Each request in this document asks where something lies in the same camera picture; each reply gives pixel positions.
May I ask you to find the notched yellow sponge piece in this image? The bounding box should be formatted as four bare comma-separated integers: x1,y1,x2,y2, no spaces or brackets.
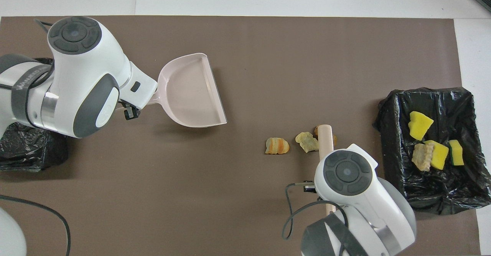
408,111,434,141

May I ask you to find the beige plastic dustpan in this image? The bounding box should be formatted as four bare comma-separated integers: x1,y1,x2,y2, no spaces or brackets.
148,53,227,128

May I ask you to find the brown toy croquette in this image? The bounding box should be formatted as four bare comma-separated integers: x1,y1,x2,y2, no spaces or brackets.
314,126,338,146

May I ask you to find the brown table mat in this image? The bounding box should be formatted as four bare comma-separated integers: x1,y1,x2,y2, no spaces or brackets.
0,16,482,256

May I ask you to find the beige hand brush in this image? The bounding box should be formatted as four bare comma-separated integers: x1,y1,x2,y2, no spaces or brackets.
317,124,337,215

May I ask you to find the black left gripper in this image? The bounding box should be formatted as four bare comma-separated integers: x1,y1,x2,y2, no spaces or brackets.
120,101,141,121

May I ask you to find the beige toy pastry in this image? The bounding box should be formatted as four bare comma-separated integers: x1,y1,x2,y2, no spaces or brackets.
412,143,433,172

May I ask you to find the pale yellow toy dumpling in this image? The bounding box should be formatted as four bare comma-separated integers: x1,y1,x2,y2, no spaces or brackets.
295,132,320,153

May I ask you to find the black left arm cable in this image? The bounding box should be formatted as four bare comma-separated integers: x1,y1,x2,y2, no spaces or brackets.
0,17,72,256

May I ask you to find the black bag lined bin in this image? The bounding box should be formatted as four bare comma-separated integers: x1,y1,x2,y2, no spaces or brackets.
373,87,491,215
0,58,69,172

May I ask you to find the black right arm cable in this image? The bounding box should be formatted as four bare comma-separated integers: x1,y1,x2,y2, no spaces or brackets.
282,182,348,241

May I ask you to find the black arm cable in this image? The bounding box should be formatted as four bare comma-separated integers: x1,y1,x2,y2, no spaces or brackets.
282,182,348,241
0,17,72,256

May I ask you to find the orange striped toy croissant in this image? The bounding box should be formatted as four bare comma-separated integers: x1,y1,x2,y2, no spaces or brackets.
265,137,290,155

